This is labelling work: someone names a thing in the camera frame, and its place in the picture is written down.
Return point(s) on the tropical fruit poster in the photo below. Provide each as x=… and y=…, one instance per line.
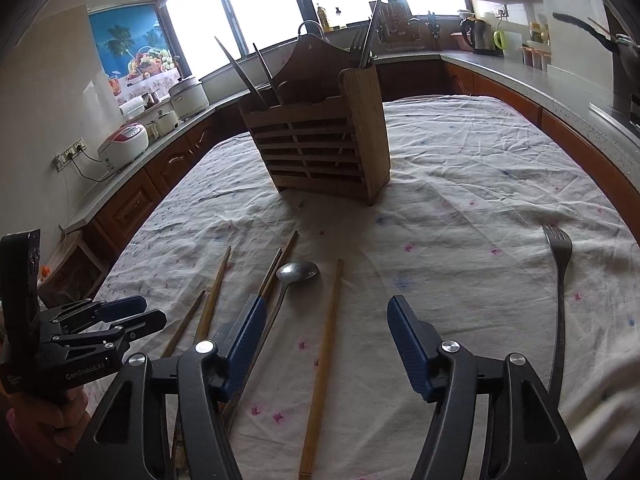
x=134, y=51

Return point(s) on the lower wooden cabinets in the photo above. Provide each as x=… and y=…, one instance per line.
x=585, y=119

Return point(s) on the left hand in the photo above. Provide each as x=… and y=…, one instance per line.
x=47, y=430

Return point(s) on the dark metal chopstick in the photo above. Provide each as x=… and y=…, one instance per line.
x=258, y=99

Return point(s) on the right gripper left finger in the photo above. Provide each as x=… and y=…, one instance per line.
x=127, y=437

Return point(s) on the wooden chopstick pair left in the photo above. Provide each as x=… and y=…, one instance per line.
x=207, y=314

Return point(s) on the wooden knife rack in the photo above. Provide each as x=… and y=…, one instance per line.
x=398, y=28

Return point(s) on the wall power socket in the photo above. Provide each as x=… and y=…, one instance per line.
x=63, y=159

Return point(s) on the white red rice cooker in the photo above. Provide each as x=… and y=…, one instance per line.
x=123, y=146

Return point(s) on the small white pot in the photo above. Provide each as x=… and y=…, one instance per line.
x=166, y=122

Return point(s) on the black wok pan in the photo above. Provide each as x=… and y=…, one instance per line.
x=611, y=62

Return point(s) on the steel electric kettle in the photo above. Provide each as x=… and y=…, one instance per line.
x=478, y=35

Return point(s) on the wooden chopstick by spoon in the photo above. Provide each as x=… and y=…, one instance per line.
x=281, y=257

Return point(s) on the chrome faucet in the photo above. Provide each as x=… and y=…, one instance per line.
x=311, y=27

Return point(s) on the spice jar rack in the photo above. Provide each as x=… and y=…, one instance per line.
x=536, y=48

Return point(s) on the green handled plastic jug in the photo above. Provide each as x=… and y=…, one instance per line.
x=510, y=44

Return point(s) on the white dotted tablecloth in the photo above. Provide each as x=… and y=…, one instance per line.
x=457, y=231

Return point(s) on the yellow oil bottle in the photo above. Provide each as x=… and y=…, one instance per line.
x=323, y=19

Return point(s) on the steel spoon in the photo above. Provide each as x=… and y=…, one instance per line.
x=290, y=273

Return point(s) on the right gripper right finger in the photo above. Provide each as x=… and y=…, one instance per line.
x=526, y=437

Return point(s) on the wooden utensil holder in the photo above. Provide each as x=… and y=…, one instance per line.
x=321, y=126

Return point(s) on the white cylindrical cooker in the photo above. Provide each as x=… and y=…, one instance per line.
x=188, y=97

